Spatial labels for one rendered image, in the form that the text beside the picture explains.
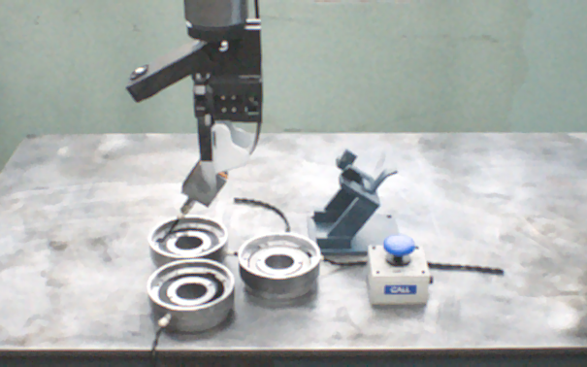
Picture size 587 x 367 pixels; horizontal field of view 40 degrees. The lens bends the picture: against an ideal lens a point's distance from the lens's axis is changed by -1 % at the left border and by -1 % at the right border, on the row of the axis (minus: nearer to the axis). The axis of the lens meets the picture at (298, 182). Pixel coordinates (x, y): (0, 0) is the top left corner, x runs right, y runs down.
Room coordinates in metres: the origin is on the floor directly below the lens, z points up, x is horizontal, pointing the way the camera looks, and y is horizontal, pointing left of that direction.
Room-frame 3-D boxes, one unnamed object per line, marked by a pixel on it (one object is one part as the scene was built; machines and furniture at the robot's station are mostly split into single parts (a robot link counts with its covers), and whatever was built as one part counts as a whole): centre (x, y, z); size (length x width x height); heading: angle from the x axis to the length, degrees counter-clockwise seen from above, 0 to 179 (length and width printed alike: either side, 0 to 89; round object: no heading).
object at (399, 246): (0.86, -0.13, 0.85); 0.04 x 0.04 x 0.05
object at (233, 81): (0.93, 0.09, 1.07); 0.09 x 0.08 x 0.12; 91
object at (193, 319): (0.82, 0.13, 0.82); 0.10 x 0.10 x 0.04
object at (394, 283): (0.86, -0.13, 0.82); 0.08 x 0.07 x 0.05; 90
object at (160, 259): (0.93, 0.15, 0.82); 0.10 x 0.10 x 0.04
